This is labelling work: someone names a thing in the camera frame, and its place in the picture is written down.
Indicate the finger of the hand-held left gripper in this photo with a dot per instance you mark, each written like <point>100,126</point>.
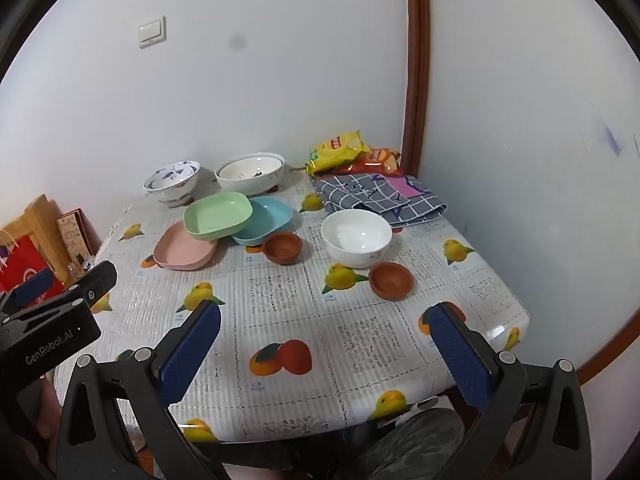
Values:
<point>32,287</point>
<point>97,280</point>

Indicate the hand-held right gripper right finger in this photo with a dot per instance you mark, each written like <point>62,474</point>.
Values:
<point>460,360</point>

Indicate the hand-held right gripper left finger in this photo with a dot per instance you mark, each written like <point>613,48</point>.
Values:
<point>192,350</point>

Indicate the small brown clay bowl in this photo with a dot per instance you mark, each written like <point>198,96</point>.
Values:
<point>283,247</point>
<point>391,281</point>

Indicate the green square plate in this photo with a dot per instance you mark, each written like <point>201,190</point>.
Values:
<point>216,215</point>

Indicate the blue square plate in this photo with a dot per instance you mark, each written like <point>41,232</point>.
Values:
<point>267,220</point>

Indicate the plain white bowl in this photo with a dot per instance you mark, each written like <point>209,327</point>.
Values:
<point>356,240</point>

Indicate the red paper bag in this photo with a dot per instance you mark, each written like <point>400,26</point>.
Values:
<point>22,265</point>

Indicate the patterned cardboard box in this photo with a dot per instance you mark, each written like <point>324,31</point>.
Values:
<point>75,240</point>

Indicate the pink square plate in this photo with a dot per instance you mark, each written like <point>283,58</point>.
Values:
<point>180,252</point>

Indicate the person's leg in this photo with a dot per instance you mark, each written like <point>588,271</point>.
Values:
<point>415,445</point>

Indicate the fruit printed tablecloth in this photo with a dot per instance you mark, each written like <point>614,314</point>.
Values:
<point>300,320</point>

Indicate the white bowl with blue birds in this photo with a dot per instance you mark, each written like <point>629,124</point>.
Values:
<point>172,182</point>

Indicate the brown baseboard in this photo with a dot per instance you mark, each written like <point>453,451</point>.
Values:
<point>607,347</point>

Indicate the large white bowl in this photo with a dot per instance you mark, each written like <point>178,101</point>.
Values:
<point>250,185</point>

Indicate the grey checked cloth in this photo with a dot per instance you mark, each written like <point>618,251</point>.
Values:
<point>370,197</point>

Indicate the white bowl with rabbit print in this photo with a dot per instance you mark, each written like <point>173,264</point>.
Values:
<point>250,169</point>

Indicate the red chips bag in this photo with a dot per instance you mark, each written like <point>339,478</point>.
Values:
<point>382,160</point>

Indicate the yellow chips bag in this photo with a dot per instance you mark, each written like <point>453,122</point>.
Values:
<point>335,152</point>

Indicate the white light switch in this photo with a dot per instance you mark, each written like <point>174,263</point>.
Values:
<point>152,32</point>

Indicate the brown wooden door frame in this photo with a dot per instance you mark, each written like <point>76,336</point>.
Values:
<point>417,60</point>

